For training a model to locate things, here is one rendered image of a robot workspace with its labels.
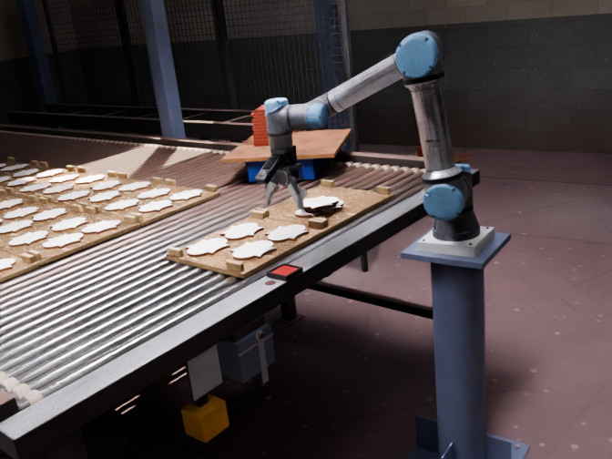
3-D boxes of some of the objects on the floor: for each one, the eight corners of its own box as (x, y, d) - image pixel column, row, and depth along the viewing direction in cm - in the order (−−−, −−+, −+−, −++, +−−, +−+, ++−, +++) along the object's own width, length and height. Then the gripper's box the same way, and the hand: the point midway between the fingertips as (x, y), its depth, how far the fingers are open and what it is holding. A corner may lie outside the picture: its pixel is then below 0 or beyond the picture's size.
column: (529, 447, 249) (533, 229, 221) (496, 514, 220) (494, 273, 191) (434, 421, 270) (425, 219, 241) (392, 478, 241) (377, 256, 212)
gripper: (314, 145, 210) (321, 205, 217) (269, 142, 222) (275, 198, 229) (298, 152, 204) (304, 213, 210) (250, 147, 216) (259, 206, 223)
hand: (283, 209), depth 218 cm, fingers open, 14 cm apart
